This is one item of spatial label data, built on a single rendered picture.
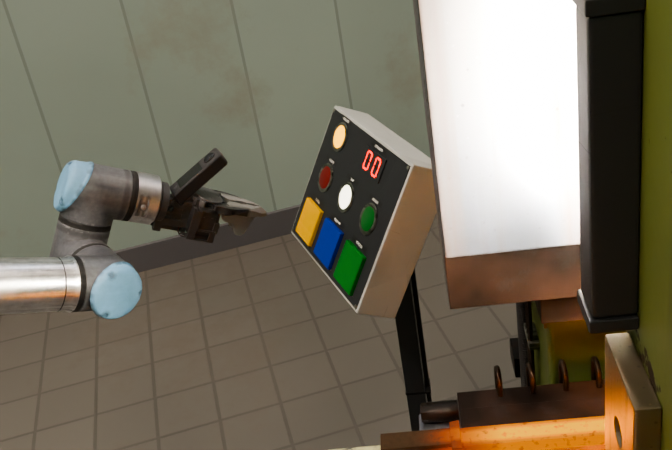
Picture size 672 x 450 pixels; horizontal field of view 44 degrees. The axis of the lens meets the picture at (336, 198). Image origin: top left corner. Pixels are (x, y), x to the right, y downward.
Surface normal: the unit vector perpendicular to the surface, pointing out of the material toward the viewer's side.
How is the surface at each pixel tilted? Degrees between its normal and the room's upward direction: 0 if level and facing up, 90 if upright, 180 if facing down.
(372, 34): 90
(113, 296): 92
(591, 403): 0
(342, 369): 0
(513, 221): 90
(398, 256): 90
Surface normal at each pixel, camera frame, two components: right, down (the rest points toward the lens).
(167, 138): 0.24, 0.42
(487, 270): -0.04, 0.47
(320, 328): -0.15, -0.88
